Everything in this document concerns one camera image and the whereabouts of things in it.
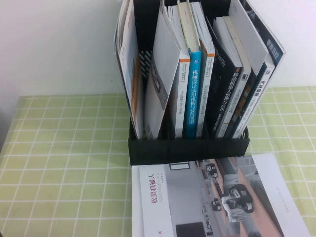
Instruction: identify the desert cover robot brochure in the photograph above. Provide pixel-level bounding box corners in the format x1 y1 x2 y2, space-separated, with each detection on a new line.
120 13 145 139

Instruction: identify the dark blue cover magazine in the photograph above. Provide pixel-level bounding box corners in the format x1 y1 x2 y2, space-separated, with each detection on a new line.
240 0 285 68

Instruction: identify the robot lab photo brochure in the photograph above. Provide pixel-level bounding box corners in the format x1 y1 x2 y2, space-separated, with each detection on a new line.
138 153 311 237

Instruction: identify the blue spine mechanical book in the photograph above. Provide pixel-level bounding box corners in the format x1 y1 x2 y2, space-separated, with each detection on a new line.
176 0 203 139

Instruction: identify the white book orange band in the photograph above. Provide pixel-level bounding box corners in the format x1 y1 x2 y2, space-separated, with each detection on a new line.
190 1 216 137
167 4 191 138

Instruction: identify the black mobile robot book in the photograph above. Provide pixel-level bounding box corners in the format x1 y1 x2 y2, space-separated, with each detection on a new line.
206 16 244 139

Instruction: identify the thin white brochure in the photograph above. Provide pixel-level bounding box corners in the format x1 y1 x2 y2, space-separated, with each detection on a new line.
114 0 135 60

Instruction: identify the black plastic book holder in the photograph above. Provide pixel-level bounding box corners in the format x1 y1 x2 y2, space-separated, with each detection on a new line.
127 0 250 166

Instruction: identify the large plain white booklet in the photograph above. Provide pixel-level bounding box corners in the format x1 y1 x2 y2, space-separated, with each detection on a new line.
228 0 270 75

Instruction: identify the plain white brochure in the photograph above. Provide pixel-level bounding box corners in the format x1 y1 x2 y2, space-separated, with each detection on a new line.
130 161 198 237

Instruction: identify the car book white spine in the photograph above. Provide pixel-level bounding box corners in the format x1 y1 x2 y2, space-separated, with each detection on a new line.
226 61 276 139

